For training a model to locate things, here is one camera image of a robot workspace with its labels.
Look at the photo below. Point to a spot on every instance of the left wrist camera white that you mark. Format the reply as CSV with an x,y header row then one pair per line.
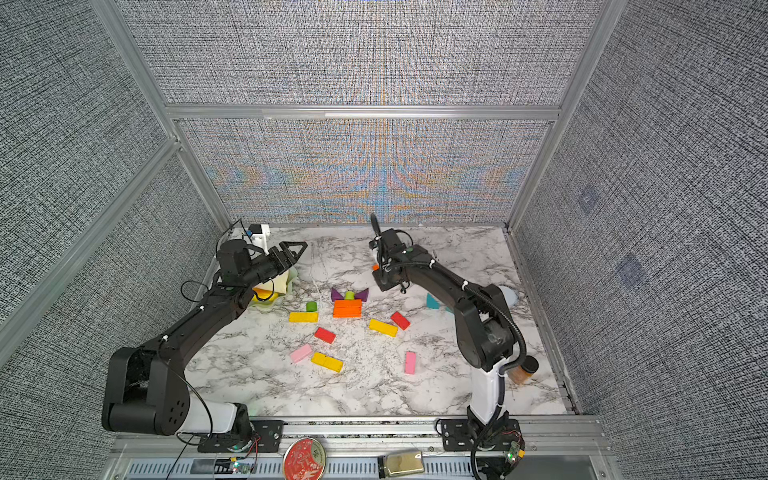
x,y
258,235

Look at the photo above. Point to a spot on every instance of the yellow block centre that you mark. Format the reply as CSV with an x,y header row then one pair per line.
x,y
383,328

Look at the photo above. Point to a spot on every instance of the pink block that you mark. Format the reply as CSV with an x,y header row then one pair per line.
x,y
301,353
410,363

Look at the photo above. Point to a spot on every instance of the red block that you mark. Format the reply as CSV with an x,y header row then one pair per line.
x,y
325,335
400,321

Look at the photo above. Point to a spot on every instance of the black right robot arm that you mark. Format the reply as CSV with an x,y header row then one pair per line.
x,y
486,335

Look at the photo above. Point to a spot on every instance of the yellow block left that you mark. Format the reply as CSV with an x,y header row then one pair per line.
x,y
303,317

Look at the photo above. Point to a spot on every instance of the yellow block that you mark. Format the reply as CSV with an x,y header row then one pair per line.
x,y
383,328
327,362
303,317

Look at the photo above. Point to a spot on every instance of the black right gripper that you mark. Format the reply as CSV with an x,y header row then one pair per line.
x,y
382,284

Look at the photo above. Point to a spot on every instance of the red round tin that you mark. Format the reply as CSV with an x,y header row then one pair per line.
x,y
305,459

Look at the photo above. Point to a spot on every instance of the toy bread slice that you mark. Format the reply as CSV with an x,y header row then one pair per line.
x,y
278,285

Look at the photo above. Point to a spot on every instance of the white lidded cup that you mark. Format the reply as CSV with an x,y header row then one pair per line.
x,y
510,295

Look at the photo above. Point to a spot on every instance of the green wavy plate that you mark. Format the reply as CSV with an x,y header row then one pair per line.
x,y
293,276

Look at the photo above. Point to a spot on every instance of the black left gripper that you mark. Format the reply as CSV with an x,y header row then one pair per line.
x,y
289,258

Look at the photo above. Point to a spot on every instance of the amber jar black lid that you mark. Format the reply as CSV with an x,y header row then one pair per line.
x,y
524,371

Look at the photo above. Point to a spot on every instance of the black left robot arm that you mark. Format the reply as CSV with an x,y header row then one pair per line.
x,y
146,389

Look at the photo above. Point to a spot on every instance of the purple triangle block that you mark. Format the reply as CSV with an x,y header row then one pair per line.
x,y
336,294
362,295

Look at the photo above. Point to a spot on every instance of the pink block right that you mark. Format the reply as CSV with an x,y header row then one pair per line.
x,y
410,363

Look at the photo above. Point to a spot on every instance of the gold metal box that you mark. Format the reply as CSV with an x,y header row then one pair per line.
x,y
399,464

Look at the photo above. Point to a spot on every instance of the toy orange slice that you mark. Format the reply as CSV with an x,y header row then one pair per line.
x,y
264,295

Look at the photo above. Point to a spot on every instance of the pink block left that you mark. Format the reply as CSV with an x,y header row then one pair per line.
x,y
301,353

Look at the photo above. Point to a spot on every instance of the yellow block near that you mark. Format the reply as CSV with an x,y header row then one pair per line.
x,y
327,362

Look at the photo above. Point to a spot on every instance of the teal triangle block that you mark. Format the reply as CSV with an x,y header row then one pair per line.
x,y
432,302

